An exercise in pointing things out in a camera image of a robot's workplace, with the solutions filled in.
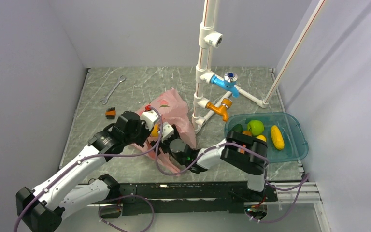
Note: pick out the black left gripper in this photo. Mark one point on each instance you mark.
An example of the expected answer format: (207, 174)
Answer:
(147, 133)

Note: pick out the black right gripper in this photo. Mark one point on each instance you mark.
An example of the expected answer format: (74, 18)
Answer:
(162, 145)

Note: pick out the pink plastic bag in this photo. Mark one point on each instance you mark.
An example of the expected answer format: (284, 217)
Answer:
(174, 110)

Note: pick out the dark green fake avocado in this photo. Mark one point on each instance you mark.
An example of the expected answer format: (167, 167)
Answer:
(237, 128)

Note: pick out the brown orange fake fruit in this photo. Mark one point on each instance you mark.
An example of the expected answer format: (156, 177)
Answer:
(247, 132)

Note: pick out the green fake fruit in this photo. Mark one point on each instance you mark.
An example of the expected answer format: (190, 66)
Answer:
(256, 127)

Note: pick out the yellow fake mango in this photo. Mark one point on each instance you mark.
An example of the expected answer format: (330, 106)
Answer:
(262, 138)

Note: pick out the yellow wrinkled fake fruit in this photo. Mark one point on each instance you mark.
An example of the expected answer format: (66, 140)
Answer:
(277, 137)

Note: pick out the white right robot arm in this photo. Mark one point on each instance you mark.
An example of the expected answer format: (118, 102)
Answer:
(246, 153)

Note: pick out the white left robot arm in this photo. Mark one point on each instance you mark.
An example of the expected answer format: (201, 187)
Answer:
(100, 149)

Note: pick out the small orange black brush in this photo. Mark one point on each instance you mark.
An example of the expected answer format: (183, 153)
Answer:
(110, 113)

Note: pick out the silver wrench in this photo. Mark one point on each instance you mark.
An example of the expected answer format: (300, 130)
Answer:
(105, 99)

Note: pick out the orange plastic faucet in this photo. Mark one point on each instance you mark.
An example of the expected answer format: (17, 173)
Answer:
(221, 110)

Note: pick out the blue plastic faucet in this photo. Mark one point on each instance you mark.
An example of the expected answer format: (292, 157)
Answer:
(228, 82)

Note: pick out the white slanted pole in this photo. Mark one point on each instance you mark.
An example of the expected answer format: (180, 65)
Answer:
(293, 51)

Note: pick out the teal plastic basin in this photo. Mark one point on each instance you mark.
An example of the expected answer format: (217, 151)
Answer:
(296, 147)

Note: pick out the white PVC pipe stand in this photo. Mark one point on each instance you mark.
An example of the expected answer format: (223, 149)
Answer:
(209, 40)

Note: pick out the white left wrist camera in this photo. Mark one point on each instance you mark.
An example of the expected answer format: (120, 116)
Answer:
(150, 117)

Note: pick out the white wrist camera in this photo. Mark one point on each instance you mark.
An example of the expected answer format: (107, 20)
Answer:
(167, 131)
(150, 117)

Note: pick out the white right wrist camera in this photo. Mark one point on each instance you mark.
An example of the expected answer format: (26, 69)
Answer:
(167, 131)

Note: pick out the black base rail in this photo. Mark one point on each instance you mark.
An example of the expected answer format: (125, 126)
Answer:
(187, 197)

